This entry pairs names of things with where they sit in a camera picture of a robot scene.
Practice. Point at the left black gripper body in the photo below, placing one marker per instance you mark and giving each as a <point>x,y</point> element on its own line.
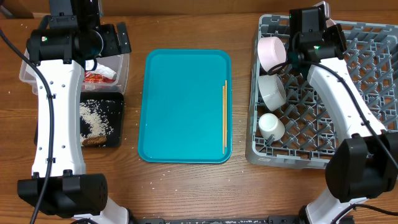
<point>111,46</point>

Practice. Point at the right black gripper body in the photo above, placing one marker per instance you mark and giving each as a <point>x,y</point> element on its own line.
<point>336,31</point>

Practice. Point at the large white plate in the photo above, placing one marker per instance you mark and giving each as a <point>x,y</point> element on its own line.
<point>330,23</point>

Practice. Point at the white napkin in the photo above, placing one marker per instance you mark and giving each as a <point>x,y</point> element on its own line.
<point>95,67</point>

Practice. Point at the red snack wrapper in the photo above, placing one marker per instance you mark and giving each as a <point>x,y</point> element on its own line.
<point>97,78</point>

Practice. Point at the small white plate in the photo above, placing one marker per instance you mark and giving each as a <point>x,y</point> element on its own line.
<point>271,52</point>

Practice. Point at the white rice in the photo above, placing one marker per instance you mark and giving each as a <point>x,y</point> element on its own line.
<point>94,119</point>

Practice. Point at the grey bowl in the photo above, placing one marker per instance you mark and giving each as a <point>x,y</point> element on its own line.
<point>272,91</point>

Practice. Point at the brown food scrap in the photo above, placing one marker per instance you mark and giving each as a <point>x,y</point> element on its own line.
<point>94,141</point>

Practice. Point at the wooden chopstick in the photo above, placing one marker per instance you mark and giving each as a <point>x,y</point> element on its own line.
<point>223,119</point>
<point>225,91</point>

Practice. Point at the white cup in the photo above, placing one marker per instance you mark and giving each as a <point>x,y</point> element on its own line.
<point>271,125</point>

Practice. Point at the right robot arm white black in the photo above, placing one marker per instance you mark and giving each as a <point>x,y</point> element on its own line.
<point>365,162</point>

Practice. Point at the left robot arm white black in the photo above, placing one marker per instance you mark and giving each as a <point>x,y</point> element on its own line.
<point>57,51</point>

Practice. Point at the grey dishwasher rack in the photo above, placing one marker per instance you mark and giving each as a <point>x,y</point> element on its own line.
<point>310,138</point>

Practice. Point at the clear plastic bin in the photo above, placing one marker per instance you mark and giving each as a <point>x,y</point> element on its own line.
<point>119,63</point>

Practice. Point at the black plastic tray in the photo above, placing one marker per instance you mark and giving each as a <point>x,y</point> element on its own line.
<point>113,105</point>

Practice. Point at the teal serving tray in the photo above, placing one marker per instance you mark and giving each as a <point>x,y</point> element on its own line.
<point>181,112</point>

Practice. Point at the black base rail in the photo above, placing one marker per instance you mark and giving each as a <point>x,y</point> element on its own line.
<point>286,219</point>

